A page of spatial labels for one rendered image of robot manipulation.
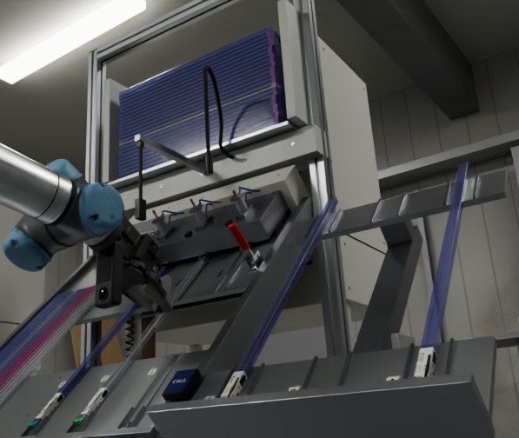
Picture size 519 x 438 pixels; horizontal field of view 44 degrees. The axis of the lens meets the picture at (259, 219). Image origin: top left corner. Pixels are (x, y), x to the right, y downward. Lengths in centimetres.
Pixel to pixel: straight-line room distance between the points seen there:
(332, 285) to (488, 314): 296
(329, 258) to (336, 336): 17
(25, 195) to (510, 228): 371
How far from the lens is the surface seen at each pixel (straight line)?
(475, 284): 434
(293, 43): 158
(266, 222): 133
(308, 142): 147
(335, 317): 137
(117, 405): 109
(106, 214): 95
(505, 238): 434
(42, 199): 93
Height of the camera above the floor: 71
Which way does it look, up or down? 19 degrees up
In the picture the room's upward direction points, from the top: 4 degrees counter-clockwise
